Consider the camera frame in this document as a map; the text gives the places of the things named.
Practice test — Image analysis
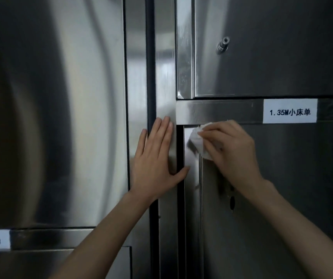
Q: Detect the person's left hand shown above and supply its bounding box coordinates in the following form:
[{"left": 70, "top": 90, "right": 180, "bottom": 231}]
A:
[{"left": 129, "top": 116, "right": 191, "bottom": 202}]

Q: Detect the person's right hand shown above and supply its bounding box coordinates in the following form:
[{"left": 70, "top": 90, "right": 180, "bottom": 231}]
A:
[{"left": 197, "top": 120, "right": 265, "bottom": 195}]

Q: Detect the white wipe cloth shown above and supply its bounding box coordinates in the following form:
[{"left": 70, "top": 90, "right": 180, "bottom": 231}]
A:
[{"left": 186, "top": 122, "right": 214, "bottom": 161}]

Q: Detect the person's left forearm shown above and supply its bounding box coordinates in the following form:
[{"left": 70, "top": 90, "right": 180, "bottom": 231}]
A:
[{"left": 50, "top": 190, "right": 156, "bottom": 279}]

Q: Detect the person's right forearm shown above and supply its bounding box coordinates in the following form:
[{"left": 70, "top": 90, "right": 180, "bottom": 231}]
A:
[{"left": 239, "top": 178, "right": 333, "bottom": 258}]

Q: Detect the large stainless steel cabinet door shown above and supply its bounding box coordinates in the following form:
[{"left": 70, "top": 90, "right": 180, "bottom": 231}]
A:
[{"left": 0, "top": 0, "right": 128, "bottom": 230}]

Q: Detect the stainless steel door with knob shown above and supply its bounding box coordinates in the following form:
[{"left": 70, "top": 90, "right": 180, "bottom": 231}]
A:
[
  {"left": 184, "top": 124, "right": 333, "bottom": 279},
  {"left": 176, "top": 0, "right": 333, "bottom": 100}
]

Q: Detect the metal door knob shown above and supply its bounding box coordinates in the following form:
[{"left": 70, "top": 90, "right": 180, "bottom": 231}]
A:
[{"left": 217, "top": 36, "right": 230, "bottom": 53}]

